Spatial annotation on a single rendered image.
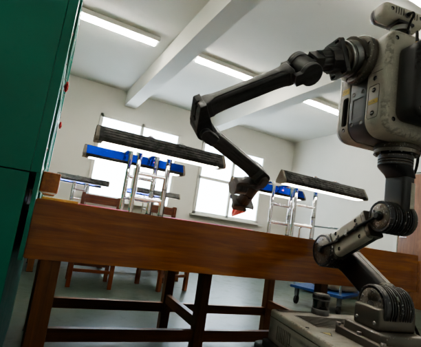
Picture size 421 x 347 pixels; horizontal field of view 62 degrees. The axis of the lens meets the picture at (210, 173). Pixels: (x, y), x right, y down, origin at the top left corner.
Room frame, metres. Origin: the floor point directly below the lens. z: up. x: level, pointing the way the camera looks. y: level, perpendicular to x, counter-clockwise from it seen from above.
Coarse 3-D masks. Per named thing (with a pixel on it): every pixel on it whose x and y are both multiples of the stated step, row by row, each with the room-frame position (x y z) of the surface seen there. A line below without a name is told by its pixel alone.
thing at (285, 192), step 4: (232, 176) 2.37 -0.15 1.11; (228, 184) 2.40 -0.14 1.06; (268, 184) 2.48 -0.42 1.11; (264, 188) 2.44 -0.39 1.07; (268, 188) 2.46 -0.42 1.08; (276, 188) 2.50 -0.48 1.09; (280, 188) 2.52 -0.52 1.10; (284, 188) 2.54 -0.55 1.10; (288, 188) 2.56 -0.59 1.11; (264, 192) 2.44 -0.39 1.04; (268, 192) 2.45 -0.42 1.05; (276, 192) 2.47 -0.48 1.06; (280, 192) 2.49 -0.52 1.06; (284, 192) 2.51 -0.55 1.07; (288, 192) 2.53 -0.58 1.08; (300, 192) 2.59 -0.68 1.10; (284, 196) 2.51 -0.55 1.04; (288, 196) 2.52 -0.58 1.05; (300, 196) 2.57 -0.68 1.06; (304, 196) 2.59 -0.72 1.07; (300, 200) 2.62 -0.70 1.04; (304, 200) 2.58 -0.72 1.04
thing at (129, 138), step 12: (96, 132) 1.44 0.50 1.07; (108, 132) 1.46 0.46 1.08; (120, 132) 1.49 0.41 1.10; (120, 144) 1.47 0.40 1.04; (132, 144) 1.49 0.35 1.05; (144, 144) 1.52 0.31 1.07; (156, 144) 1.55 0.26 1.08; (168, 144) 1.58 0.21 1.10; (180, 156) 1.58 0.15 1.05; (192, 156) 1.61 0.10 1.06; (204, 156) 1.64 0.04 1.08; (216, 156) 1.68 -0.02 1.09; (216, 168) 1.71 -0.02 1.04
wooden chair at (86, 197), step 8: (80, 200) 3.75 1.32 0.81; (88, 200) 3.78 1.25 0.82; (96, 200) 3.81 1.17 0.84; (104, 200) 3.84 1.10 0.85; (112, 200) 3.87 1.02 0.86; (72, 264) 3.40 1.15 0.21; (80, 264) 3.80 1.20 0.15; (88, 264) 3.83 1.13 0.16; (96, 264) 3.86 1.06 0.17; (88, 272) 3.46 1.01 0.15; (96, 272) 3.49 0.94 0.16; (104, 272) 3.52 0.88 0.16; (112, 272) 3.54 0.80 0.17; (104, 280) 3.88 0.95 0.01; (112, 280) 3.54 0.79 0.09
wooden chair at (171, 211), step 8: (152, 208) 4.07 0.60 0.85; (168, 208) 4.24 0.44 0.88; (176, 208) 4.32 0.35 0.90; (136, 272) 4.04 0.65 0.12; (160, 272) 3.76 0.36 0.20; (184, 272) 4.06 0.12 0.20; (136, 280) 4.03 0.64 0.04; (160, 280) 3.77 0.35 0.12; (184, 280) 4.05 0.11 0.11; (160, 288) 3.79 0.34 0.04; (184, 288) 4.04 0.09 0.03
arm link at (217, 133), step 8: (216, 128) 1.15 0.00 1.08; (200, 136) 1.09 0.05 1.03; (208, 136) 1.09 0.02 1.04; (216, 136) 1.10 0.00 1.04; (224, 136) 1.17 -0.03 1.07; (208, 144) 1.12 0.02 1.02; (216, 144) 1.16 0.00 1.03; (224, 144) 1.18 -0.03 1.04; (232, 144) 1.20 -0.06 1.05; (224, 152) 1.21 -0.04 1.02; (232, 152) 1.22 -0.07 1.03; (240, 152) 1.24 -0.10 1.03; (232, 160) 1.25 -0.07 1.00; (240, 160) 1.26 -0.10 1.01; (248, 160) 1.28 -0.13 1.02; (240, 168) 1.30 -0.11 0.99; (248, 168) 1.31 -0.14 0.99; (256, 168) 1.32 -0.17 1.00; (256, 176) 1.35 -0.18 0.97; (264, 176) 1.36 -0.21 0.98
